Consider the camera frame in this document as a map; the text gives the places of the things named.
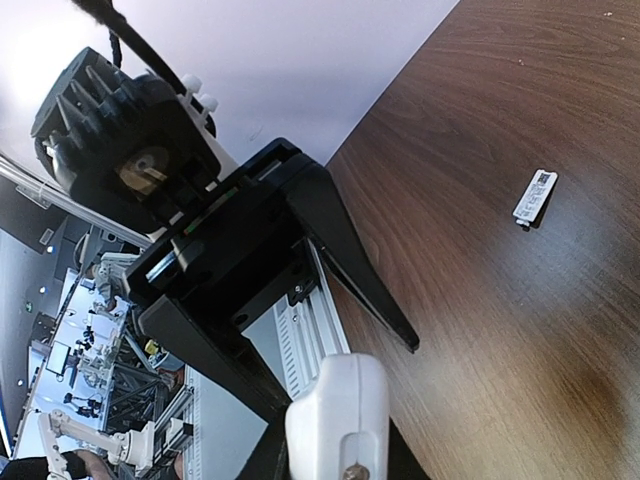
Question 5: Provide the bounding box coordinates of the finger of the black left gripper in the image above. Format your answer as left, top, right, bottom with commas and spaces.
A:
285, 169, 420, 353
139, 295, 291, 420

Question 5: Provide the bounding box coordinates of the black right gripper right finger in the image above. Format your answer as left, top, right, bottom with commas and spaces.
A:
387, 420, 430, 480

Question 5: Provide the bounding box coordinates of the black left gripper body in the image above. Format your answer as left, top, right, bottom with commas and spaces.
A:
122, 138, 330, 345

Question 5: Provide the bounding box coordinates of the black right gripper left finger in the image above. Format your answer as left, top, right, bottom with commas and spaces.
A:
236, 409, 291, 480

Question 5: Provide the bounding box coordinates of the white remote control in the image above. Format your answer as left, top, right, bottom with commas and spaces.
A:
285, 353, 390, 480

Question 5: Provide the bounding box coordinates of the white battery cover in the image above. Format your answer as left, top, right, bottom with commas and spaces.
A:
512, 169, 558, 228

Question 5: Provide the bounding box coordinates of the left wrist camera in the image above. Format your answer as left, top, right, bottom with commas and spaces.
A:
31, 48, 229, 234

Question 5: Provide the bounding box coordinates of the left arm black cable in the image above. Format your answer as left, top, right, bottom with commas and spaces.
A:
69, 0, 189, 96

